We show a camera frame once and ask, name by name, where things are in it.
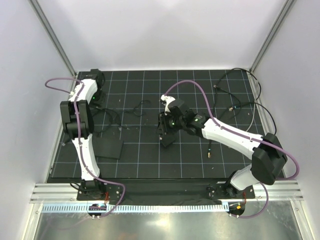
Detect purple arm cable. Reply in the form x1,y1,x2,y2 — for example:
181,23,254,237
44,77,126,218
161,80,301,220

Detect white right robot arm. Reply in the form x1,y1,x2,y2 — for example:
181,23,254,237
157,95,288,198

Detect black cable green plug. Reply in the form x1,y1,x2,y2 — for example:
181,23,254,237
206,67,262,160
250,101,278,135

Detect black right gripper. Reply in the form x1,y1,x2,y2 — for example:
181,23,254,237
156,110,185,137

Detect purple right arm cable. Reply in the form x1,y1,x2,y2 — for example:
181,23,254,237
161,80,301,220

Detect black network switch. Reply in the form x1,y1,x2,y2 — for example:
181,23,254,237
92,136,124,160

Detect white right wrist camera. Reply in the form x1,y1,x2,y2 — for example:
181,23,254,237
159,94,176,113

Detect grey ethernet cable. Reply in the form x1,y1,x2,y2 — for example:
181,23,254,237
243,72,261,133

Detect white slotted cable duct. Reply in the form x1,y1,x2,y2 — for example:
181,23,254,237
41,202,229,214

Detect aluminium frame rail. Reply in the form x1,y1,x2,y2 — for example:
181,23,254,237
29,180,304,204

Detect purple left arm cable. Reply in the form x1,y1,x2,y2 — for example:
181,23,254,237
44,77,126,218

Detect black power adapter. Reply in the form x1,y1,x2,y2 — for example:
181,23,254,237
159,134,176,148

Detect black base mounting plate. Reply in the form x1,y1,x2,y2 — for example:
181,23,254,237
70,178,255,205

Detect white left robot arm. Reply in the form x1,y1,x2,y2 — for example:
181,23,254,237
60,69,106,201

